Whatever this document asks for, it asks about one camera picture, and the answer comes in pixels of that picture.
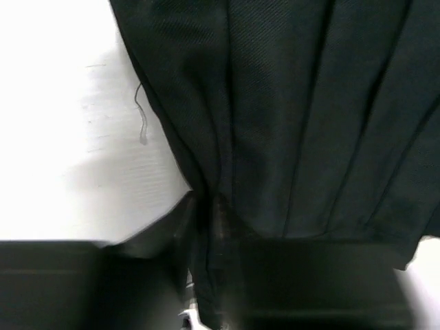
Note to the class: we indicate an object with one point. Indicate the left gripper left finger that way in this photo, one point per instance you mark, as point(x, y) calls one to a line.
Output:
point(137, 284)

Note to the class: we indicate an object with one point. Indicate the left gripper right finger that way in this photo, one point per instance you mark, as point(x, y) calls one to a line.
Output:
point(274, 283)

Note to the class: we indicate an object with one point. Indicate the black pleated skirt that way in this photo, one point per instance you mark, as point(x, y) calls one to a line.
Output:
point(300, 119)

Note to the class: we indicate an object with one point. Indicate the loose black thread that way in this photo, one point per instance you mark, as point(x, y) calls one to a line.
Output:
point(143, 130)

